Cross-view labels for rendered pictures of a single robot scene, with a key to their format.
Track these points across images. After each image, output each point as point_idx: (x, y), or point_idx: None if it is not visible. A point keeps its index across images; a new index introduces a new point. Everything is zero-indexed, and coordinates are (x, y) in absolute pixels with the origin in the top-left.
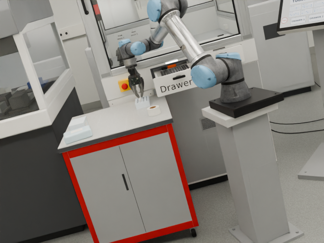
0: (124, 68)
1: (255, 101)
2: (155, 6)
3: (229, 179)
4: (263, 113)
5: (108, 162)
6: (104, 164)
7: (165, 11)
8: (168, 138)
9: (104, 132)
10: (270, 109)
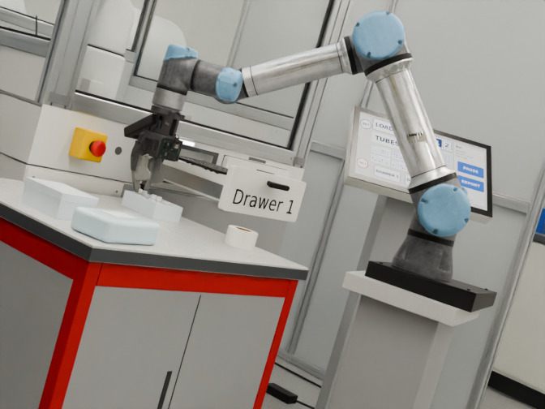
0: (103, 105)
1: (486, 293)
2: (399, 32)
3: None
4: (471, 318)
5: (160, 329)
6: (152, 333)
7: (405, 52)
8: (278, 312)
9: (173, 247)
10: (475, 316)
